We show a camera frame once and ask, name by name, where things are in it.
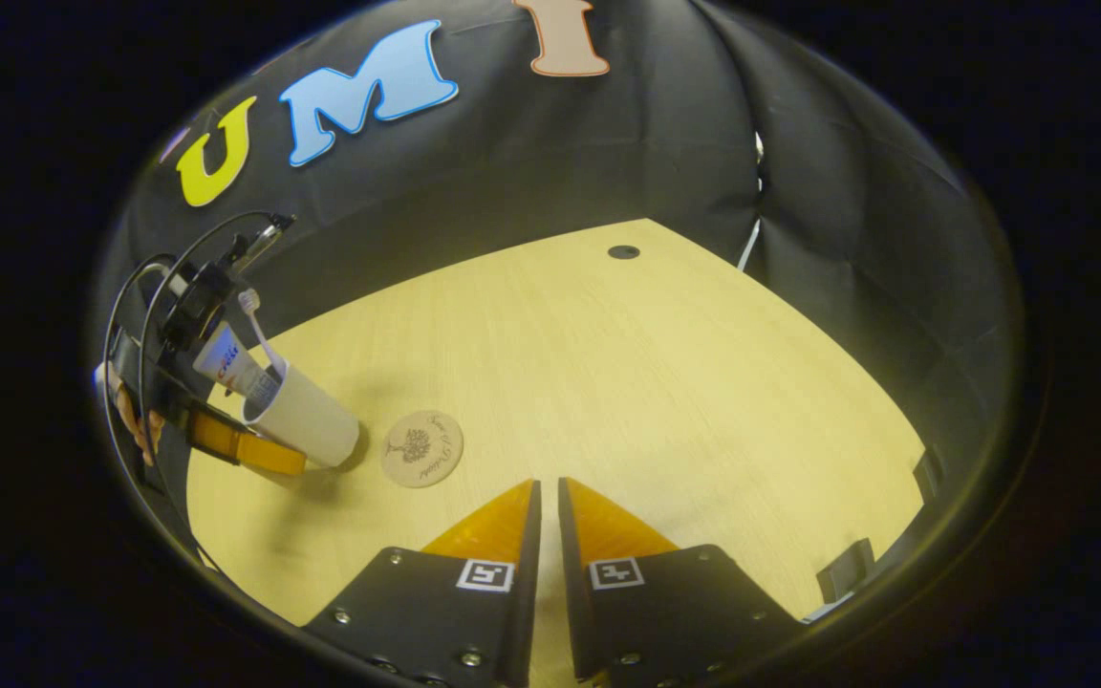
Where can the round cork coaster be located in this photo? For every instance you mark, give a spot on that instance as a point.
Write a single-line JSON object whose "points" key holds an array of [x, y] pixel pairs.
{"points": [[422, 449]]}

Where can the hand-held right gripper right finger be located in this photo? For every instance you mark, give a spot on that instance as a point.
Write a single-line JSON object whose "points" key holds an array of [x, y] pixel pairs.
{"points": [[574, 573]]}

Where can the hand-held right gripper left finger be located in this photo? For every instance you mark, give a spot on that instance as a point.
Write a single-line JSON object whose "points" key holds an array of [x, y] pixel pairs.
{"points": [[524, 573]]}

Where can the wooden desktop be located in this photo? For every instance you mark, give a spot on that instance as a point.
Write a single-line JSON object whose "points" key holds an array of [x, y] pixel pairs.
{"points": [[608, 382]]}

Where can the black desk grommet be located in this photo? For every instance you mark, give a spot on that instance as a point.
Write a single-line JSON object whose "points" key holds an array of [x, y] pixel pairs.
{"points": [[623, 251]]}

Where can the white toothpaste tube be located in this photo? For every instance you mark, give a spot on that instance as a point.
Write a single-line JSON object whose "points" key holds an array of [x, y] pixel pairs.
{"points": [[230, 363]]}

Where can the white toothbrush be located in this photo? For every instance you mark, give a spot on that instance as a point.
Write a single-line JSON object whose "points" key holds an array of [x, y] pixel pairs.
{"points": [[259, 330]]}

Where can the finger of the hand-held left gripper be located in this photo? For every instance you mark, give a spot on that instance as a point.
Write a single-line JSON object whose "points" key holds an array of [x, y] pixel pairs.
{"points": [[254, 449]]}

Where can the small black block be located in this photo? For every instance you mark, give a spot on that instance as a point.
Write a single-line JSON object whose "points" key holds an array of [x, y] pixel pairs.
{"points": [[845, 571], [928, 473]]}

